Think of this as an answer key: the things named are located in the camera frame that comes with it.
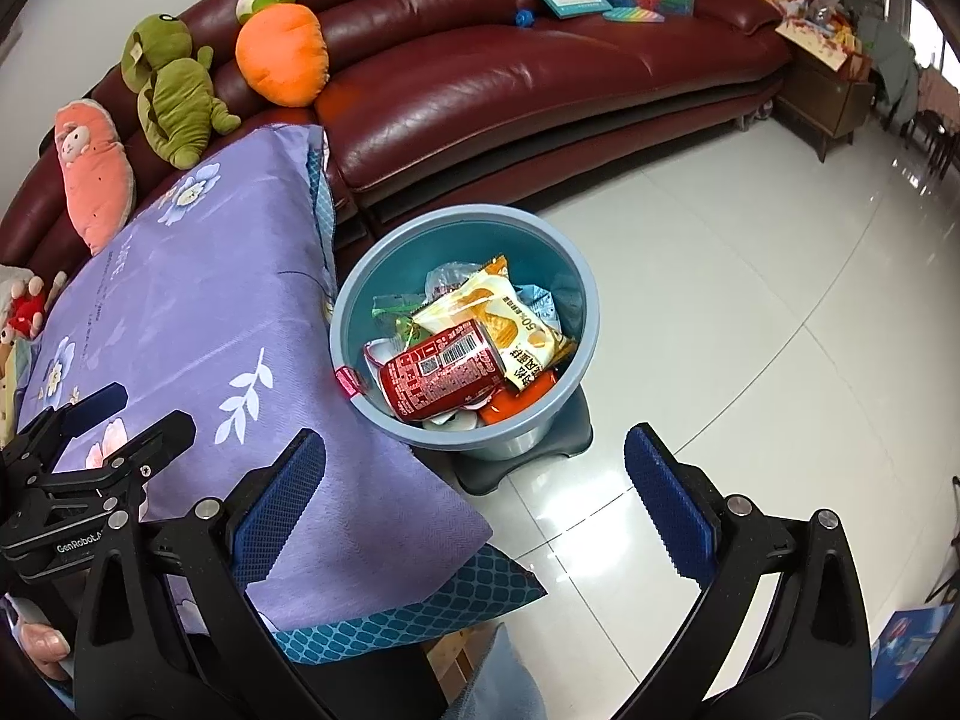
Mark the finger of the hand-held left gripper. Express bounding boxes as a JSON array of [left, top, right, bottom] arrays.
[[15, 382, 128, 466], [105, 410, 197, 481]]

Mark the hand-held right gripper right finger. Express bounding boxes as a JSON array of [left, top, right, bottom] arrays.
[[625, 424, 875, 720]]

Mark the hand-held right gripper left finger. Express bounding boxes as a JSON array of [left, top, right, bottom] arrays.
[[73, 426, 327, 720]]

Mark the orange wrapper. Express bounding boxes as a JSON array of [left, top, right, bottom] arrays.
[[480, 388, 557, 425]]

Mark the red soda can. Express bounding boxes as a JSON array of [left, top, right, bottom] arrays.
[[379, 319, 505, 421]]

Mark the teal round bin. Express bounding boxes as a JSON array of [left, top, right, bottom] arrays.
[[330, 205, 601, 462]]

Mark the yellow snack packet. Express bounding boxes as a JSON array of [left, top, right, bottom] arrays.
[[411, 255, 577, 395]]

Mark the person's left hand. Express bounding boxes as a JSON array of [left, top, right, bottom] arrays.
[[21, 624, 74, 683]]

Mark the small red plush toy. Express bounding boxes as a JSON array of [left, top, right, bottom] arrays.
[[0, 266, 68, 342]]

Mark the dark grey plastic base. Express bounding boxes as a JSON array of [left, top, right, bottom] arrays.
[[450, 382, 593, 497]]

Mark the purple floral blanket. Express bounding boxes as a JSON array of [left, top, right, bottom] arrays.
[[15, 122, 548, 665]]

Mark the pink plush toy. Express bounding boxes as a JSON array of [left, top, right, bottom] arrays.
[[54, 100, 136, 257]]

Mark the person's jeans leg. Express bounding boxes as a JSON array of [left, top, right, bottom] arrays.
[[442, 622, 548, 720]]

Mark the blue printed box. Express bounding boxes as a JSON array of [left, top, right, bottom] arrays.
[[870, 604, 957, 691]]

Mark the green dinosaur plush toy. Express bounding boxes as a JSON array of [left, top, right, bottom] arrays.
[[120, 13, 242, 170]]

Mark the orange carrot plush toy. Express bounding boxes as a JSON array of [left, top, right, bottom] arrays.
[[235, 0, 331, 107]]

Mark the wooden side table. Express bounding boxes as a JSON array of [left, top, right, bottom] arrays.
[[776, 15, 878, 162]]

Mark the dark red leather sofa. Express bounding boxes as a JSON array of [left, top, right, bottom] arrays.
[[0, 0, 796, 293]]

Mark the pile of snack packets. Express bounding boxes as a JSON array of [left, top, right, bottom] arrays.
[[750, 0, 871, 61]]

